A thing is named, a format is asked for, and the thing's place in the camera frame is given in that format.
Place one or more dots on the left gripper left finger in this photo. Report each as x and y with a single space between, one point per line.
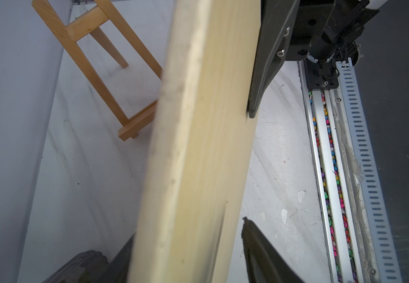
93 267

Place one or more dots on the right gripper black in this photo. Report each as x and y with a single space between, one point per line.
288 31

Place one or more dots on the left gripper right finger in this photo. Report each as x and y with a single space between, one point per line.
263 263

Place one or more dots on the light plywood board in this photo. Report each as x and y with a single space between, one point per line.
200 146

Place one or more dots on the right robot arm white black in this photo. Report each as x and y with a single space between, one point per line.
337 43

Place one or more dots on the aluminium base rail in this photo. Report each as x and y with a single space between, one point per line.
340 234

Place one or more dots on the grey slotted cable duct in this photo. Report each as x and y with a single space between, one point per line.
384 267

